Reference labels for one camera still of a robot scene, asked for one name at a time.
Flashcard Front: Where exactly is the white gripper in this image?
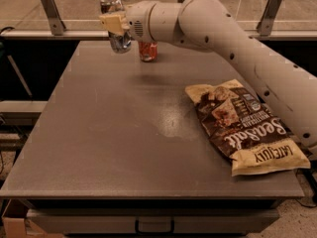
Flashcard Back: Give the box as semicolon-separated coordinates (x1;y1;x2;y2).
99;1;157;43

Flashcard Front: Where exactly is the silver blue redbull can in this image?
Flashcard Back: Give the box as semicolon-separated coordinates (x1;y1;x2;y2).
100;0;131;54

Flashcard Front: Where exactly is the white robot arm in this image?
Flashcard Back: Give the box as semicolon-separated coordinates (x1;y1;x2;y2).
100;0;317;154

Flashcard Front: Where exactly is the red soda can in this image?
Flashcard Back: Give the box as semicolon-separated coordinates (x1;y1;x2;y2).
138;42;158;62

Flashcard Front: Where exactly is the brown cream chip bag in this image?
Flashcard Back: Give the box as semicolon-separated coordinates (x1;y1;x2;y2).
185;79;310;176

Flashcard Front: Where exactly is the cardboard box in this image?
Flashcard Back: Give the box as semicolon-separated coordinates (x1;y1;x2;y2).
2;199;64;238

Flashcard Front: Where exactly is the left metal bracket post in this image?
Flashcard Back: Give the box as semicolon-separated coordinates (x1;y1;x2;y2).
41;0;65;36

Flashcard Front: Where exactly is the grey metal rail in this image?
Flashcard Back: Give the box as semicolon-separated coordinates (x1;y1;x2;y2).
1;29;317;41

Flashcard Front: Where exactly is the right metal bracket post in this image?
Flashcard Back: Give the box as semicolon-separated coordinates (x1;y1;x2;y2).
257;0;282;37

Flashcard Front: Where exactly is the grey drawer with handle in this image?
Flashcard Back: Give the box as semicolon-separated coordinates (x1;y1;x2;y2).
27;208;278;235

